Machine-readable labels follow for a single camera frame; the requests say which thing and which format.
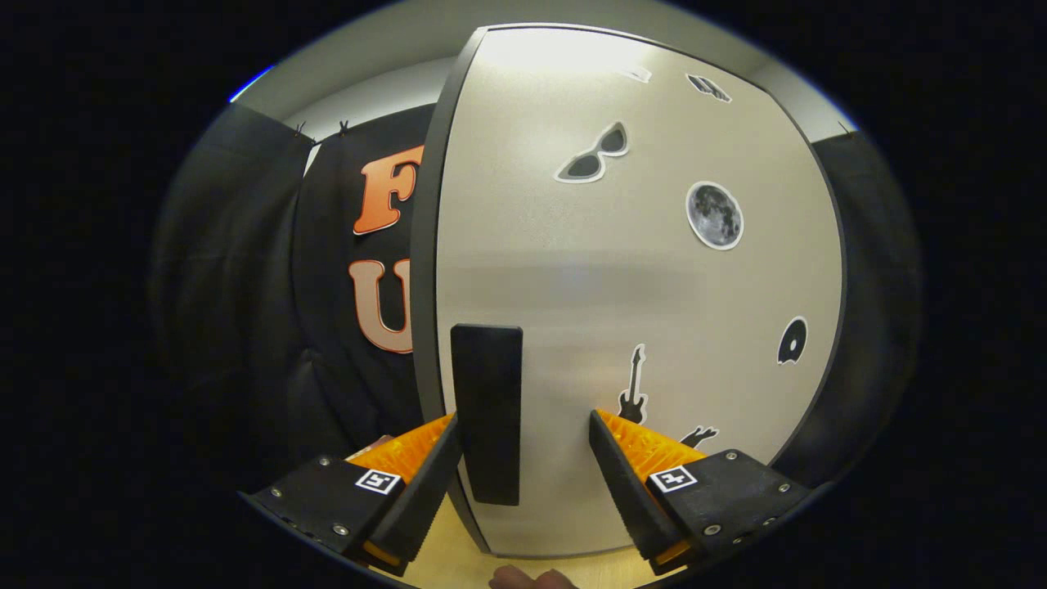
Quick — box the ceiling light panel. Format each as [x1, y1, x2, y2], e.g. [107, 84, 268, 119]
[229, 64, 275, 103]

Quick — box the beige shoe cabinet door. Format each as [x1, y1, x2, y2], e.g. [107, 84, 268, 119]
[434, 26, 845, 555]

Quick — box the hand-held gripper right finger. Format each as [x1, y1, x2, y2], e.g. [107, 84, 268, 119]
[589, 409, 812, 576]

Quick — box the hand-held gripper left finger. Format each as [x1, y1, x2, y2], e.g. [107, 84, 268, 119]
[241, 411, 463, 578]

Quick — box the row of black cloth clips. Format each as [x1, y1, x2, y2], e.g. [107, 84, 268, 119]
[293, 119, 852, 138]

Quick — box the grey shoe cabinet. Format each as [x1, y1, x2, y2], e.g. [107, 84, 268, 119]
[407, 23, 852, 559]

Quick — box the black backdrop cloth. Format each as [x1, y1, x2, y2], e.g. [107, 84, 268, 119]
[147, 102, 925, 508]

